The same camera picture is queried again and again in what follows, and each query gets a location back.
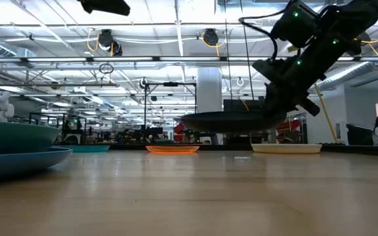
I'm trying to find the black round bin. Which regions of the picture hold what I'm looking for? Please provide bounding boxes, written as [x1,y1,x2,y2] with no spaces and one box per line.
[345,123,374,146]

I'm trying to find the black monitor screen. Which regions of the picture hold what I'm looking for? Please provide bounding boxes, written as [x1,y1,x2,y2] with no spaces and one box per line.
[223,99,266,114]

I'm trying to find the right arm's black gripper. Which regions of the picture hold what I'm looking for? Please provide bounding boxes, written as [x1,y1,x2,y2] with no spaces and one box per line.
[252,31,349,118]

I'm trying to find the white square column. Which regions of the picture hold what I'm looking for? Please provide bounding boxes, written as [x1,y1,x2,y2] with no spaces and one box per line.
[196,67,223,145]

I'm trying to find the clear orange plastic plate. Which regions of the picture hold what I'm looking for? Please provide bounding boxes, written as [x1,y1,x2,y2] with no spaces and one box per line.
[145,145,200,155]

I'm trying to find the black aluminium rig frame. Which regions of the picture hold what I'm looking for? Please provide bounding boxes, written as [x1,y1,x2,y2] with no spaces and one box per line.
[53,142,378,157]

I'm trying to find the red storage bins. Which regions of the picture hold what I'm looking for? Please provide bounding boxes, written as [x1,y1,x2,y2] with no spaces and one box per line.
[276,119,302,140]
[174,123,186,142]

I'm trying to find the black cable loop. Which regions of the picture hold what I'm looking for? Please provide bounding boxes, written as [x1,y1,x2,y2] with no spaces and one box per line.
[98,63,115,75]

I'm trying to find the black hanging cable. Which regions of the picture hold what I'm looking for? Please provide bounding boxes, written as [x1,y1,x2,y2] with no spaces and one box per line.
[240,0,255,101]
[224,0,233,100]

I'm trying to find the dark round plastic plate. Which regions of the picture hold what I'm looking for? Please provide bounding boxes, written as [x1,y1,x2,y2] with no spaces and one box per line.
[180,110,287,134]

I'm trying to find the left arm's black gripper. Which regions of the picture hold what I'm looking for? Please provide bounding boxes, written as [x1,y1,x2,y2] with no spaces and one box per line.
[77,0,131,16]

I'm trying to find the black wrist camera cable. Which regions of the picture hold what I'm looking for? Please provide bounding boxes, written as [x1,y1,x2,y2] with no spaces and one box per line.
[239,9,287,62]

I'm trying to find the black machine green light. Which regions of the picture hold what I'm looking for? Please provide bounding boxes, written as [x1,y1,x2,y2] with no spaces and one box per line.
[62,114,87,145]

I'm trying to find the black gantry frame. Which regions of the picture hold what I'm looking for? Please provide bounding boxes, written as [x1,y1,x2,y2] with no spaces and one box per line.
[144,81,198,145]

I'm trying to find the cream plastic plate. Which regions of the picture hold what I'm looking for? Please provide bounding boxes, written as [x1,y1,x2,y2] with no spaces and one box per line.
[251,143,323,155]

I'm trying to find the large blue plastic plate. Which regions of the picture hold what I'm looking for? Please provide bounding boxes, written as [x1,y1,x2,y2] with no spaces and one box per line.
[0,146,74,183]

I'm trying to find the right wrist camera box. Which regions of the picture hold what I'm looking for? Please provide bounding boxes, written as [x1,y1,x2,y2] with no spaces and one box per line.
[270,0,320,49]

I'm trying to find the teal bowl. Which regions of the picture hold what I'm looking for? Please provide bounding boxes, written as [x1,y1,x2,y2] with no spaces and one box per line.
[0,120,61,157]

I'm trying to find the yellow hanging hose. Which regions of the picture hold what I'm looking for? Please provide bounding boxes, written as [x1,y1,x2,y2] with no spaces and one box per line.
[313,83,338,144]

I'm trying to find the black reel yellow cord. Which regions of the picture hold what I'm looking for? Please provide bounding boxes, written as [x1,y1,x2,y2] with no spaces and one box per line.
[356,26,378,57]
[200,28,226,57]
[87,28,124,57]

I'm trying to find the long ceiling light strip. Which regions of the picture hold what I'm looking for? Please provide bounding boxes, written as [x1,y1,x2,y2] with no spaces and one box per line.
[0,56,378,63]

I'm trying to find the clear blue small plate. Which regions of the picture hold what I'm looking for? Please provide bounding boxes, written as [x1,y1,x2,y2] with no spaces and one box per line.
[54,144,111,153]

